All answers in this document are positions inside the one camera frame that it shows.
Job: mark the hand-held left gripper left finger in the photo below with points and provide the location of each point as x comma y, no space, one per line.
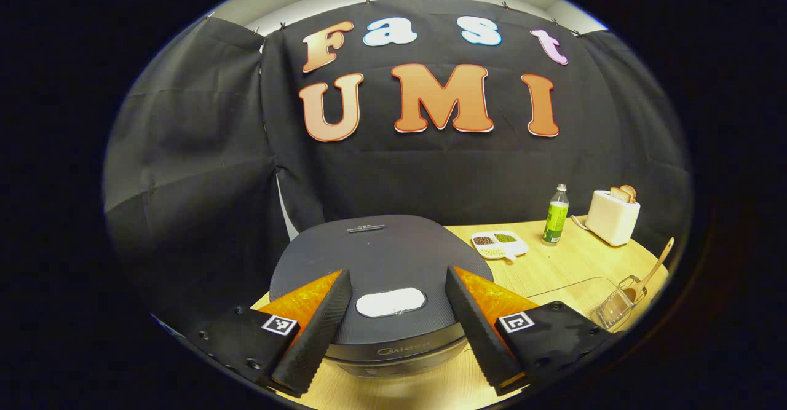
316,336

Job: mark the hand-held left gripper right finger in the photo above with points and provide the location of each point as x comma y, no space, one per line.
479,336

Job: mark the black rice cooker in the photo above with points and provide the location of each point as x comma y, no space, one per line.
381,250

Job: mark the clear chopstick holder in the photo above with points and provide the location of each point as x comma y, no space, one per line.
609,315

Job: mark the wooden spoon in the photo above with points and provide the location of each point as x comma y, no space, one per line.
655,268

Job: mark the white divided bean tray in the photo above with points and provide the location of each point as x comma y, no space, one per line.
499,245

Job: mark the green drink bottle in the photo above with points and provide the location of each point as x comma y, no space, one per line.
556,219

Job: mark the white toaster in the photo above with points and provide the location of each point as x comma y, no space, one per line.
612,222

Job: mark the black backdrop cloth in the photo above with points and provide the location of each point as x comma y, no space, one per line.
399,170

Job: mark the pale bread slice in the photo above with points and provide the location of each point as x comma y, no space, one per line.
620,195

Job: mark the brown crust bread slice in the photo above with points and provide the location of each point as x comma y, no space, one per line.
630,191

